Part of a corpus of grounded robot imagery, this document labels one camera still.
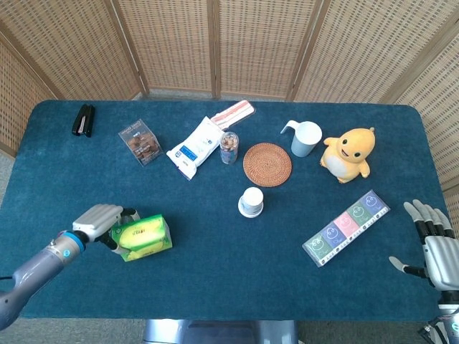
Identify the yellow plush dinosaur toy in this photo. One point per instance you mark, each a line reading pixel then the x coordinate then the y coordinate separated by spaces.
pixel 347 155

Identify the white and blue wipes pack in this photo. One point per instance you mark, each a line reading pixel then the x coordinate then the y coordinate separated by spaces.
pixel 195 147

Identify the round woven rattan coaster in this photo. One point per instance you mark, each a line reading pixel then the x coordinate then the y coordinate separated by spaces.
pixel 267 165

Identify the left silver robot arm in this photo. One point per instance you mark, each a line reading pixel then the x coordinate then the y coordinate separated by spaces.
pixel 36 265

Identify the black stapler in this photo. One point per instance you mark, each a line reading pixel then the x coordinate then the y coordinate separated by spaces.
pixel 84 120

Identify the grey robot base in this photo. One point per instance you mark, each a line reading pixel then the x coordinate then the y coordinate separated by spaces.
pixel 220 332

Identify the clear box of brown cookies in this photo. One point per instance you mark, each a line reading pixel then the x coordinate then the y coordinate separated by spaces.
pixel 140 142

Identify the blue table cloth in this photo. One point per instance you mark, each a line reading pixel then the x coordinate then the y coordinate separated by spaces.
pixel 229 265

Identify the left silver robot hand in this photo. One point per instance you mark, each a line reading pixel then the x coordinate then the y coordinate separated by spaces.
pixel 97 222

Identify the clear jar of nuts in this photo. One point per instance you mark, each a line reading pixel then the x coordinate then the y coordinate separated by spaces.
pixel 228 147

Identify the small white cup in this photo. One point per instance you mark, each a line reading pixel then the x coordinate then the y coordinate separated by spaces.
pixel 251 203

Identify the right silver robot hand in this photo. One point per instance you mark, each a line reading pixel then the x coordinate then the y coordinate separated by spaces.
pixel 439 256

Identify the red striped white packet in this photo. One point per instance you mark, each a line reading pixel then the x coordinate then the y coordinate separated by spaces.
pixel 234 113

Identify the woven bamboo folding screen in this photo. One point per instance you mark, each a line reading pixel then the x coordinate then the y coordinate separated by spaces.
pixel 251 43

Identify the green tissue pack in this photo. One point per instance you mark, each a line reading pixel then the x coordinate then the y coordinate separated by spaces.
pixel 145 238

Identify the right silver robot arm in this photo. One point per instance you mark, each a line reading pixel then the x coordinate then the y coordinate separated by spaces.
pixel 444 319

